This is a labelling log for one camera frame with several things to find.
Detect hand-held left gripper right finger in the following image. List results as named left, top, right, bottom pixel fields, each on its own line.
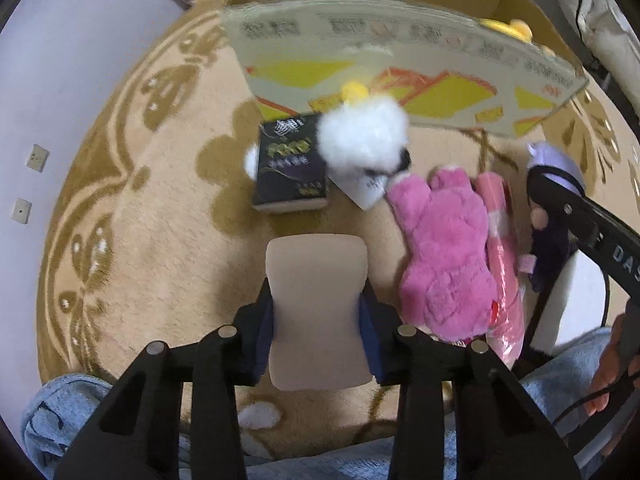
left=356, top=280, right=581, bottom=480

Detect black tissue pack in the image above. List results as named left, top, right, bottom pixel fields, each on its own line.
left=251, top=114, right=332, bottom=215

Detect yellow plush toy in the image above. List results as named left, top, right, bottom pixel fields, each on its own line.
left=480, top=19, right=556, bottom=56

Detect white padded chair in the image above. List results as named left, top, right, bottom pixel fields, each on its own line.
left=555, top=0, right=640, bottom=111

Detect beige foam cushion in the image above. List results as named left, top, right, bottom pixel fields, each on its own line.
left=265, top=234, right=375, bottom=391

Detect white sheet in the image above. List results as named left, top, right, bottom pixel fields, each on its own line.
left=547, top=252, right=613, bottom=353

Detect person's right hand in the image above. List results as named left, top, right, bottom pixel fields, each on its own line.
left=589, top=312, right=640, bottom=413

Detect pink soft package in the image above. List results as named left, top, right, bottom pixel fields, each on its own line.
left=474, top=171, right=526, bottom=368

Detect purple plush doll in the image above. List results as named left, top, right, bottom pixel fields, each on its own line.
left=525, top=142, right=586, bottom=293

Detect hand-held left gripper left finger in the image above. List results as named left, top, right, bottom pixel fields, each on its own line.
left=54, top=277, right=275, bottom=480

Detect white fluffy plush toy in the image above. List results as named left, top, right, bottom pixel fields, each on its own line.
left=243, top=81, right=413, bottom=210

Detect beige floral rug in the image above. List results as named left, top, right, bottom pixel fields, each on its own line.
left=35, top=5, right=640, bottom=461

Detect pink plush bear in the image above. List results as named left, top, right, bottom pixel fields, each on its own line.
left=385, top=164, right=498, bottom=345

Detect person's blue jeans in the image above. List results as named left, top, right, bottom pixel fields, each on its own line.
left=20, top=327, right=626, bottom=480

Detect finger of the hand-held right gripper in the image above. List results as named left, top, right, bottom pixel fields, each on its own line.
left=515, top=280, right=557, bottom=378
left=527, top=167, right=601, bottom=241

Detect printed cardboard box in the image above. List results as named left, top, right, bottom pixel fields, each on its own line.
left=218, top=0, right=591, bottom=138

